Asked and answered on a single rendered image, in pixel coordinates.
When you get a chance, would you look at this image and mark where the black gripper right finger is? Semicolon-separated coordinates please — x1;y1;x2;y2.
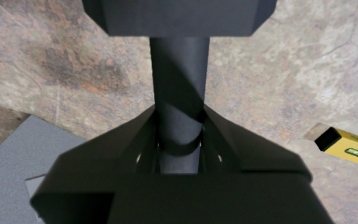
201;104;313;184

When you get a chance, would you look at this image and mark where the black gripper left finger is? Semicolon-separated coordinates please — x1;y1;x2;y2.
46;104;158;175

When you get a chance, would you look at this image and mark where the yellow pocket level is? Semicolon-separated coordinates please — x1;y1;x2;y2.
314;127;358;163

